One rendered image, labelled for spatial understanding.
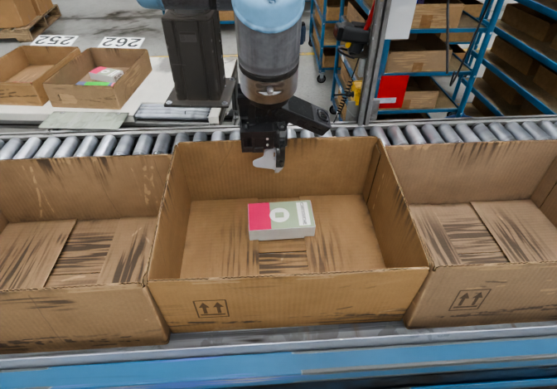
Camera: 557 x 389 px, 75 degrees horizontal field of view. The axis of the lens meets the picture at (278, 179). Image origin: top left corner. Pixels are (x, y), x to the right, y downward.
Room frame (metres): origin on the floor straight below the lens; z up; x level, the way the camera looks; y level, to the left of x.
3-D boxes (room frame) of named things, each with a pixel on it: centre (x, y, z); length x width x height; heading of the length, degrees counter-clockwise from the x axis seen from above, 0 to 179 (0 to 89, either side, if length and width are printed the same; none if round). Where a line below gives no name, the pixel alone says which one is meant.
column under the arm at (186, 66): (1.41, 0.32, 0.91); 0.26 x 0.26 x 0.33; 88
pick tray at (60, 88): (1.47, 0.75, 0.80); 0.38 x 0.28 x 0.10; 176
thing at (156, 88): (1.52, 0.72, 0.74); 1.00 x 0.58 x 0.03; 88
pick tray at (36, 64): (1.49, 1.07, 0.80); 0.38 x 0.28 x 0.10; 176
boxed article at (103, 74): (1.54, 0.77, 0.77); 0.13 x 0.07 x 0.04; 69
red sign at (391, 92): (1.21, -0.38, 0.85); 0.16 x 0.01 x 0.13; 94
